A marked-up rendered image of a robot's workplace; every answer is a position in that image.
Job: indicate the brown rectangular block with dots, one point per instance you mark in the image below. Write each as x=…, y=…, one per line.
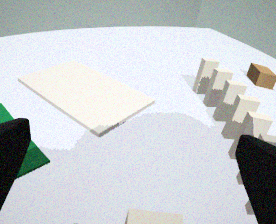
x=261, y=76

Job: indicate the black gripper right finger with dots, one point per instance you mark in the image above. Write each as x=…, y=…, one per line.
x=256, y=160

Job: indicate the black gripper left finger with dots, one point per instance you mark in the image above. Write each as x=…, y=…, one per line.
x=14, y=142

